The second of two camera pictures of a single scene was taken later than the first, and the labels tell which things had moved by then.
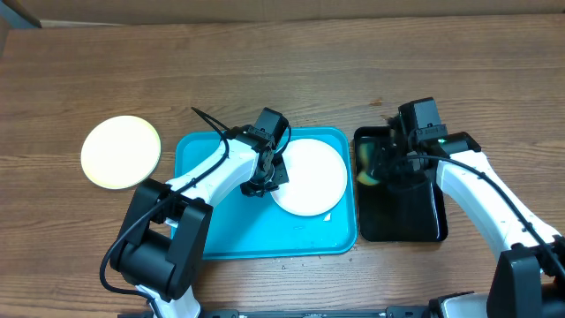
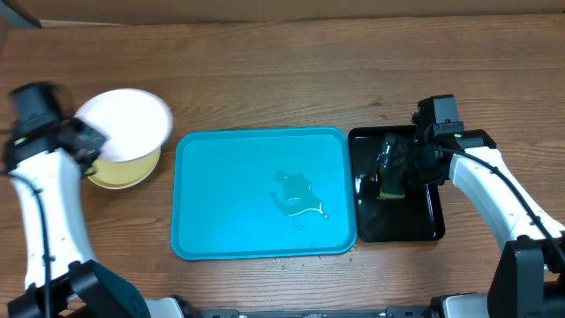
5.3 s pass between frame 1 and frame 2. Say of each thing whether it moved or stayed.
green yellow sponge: moved
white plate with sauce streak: moved
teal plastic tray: stayed
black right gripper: stayed
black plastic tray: stayed
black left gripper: moved
